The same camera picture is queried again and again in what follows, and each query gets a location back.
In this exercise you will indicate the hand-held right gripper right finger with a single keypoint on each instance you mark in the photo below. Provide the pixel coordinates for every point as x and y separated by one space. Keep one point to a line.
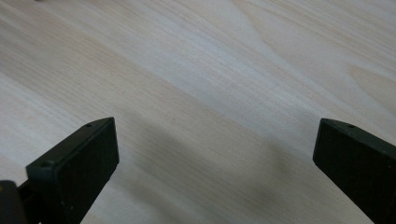
358 158

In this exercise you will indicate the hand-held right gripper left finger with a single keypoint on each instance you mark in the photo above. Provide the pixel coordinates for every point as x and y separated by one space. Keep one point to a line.
74 174

